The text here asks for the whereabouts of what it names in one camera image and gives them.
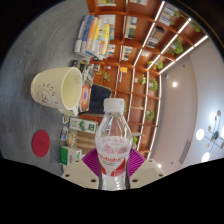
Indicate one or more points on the flat round red coaster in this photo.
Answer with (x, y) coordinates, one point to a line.
(40, 143)

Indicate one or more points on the stack of dark magazines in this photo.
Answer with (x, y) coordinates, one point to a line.
(86, 93)

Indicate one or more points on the flat green white box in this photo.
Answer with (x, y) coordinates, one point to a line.
(69, 156)

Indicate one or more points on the cream printed mug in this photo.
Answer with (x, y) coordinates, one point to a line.
(53, 88)

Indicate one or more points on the branched ceiling chandelier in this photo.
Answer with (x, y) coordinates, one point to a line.
(213, 133)

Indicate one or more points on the dark office chair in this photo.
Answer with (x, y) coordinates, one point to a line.
(100, 98)

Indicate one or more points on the round recessed ceiling light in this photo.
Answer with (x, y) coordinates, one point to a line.
(174, 84)

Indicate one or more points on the tall green white box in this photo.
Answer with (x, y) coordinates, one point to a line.
(83, 125)

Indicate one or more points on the orange wooden shelf unit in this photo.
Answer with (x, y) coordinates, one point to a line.
(140, 76)

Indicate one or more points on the clear plastic water bottle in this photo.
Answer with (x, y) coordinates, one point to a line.
(113, 146)

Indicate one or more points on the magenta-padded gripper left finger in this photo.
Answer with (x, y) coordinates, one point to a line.
(78, 173)

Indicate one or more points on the stack of colourful books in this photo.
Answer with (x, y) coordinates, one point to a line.
(91, 36)

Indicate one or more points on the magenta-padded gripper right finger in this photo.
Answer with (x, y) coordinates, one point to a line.
(148, 171)

